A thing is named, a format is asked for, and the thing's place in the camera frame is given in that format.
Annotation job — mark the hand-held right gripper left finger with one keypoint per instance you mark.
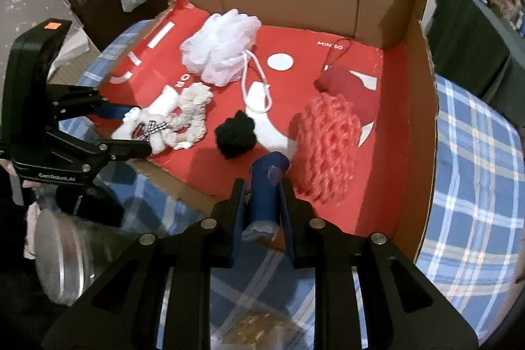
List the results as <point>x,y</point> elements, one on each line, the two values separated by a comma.
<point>240,227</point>

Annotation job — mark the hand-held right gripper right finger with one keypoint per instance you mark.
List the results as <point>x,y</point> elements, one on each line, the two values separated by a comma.
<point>288,235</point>

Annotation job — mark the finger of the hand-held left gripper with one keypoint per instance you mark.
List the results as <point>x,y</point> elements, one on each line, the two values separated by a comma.
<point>108,111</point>
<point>123,150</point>

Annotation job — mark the white plush toy checked bow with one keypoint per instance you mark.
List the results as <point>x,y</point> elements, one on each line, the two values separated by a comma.
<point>131,122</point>

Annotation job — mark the blue cloth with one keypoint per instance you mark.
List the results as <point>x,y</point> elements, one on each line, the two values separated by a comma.
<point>264,194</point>

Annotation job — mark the white cloth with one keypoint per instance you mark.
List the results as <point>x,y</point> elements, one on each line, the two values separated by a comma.
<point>166,100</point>

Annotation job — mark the red knitted wool hat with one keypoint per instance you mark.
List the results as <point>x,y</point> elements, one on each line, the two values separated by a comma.
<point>328,153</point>

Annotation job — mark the black fuzzy pom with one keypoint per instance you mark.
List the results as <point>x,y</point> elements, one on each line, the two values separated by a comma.
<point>236,134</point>

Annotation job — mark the person's left hand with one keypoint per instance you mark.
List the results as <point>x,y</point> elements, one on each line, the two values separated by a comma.
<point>31,184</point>

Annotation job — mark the red paper bag white print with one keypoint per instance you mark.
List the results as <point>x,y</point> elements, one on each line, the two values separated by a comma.
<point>213,173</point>

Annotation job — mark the small glass jar gold lid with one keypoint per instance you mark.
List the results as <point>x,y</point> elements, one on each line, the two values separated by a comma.
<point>258,329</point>

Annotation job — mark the large glass jar metal lid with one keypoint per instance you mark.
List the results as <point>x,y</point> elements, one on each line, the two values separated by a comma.
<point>61,255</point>

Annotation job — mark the white mesh bath pouf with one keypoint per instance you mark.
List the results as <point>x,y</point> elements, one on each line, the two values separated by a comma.
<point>221,46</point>

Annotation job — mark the dark red plush pouch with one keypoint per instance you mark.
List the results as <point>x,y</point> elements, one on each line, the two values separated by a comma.
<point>344,85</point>

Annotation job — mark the table with dark cloth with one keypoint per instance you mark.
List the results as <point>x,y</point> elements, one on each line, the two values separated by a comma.
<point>467,46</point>

